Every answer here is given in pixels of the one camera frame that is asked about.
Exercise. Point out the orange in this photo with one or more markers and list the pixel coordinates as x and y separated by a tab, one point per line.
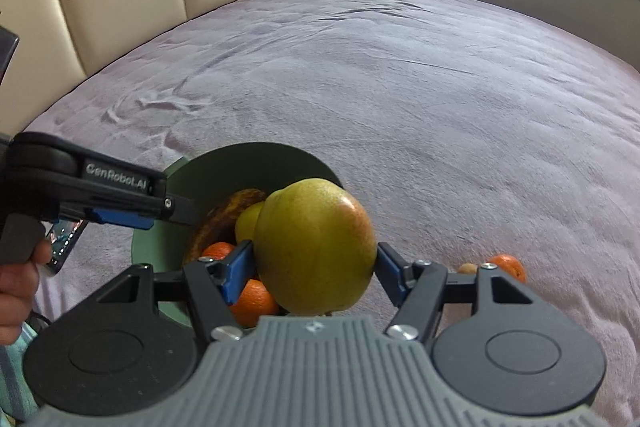
254	304
510	266
217	251

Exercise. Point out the green plastic bowl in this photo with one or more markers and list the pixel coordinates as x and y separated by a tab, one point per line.
225	172

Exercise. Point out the pink bed blanket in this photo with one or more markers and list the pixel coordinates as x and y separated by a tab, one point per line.
400	107

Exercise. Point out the brown overripe banana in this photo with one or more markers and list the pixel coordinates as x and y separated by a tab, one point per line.
220	212

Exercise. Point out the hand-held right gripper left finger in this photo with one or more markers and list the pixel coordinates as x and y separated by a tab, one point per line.
239	274

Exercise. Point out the teal striped clothing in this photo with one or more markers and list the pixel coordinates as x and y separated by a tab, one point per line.
12	377

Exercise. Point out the person's left hand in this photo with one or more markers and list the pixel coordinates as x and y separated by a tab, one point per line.
17	297

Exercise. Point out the large yellow-green pear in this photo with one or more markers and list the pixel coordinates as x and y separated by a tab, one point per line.
315	247

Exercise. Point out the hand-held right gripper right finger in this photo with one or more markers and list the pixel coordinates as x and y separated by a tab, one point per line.
392	274

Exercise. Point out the small yellow pear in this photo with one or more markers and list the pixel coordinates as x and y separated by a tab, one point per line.
247	222

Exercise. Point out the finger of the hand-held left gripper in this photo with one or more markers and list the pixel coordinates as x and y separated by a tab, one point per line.
125	218
186	211

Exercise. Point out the small tan fruit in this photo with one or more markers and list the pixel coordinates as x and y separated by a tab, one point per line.
468	268

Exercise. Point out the black smartphone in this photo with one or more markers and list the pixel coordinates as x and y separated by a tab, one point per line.
64	244

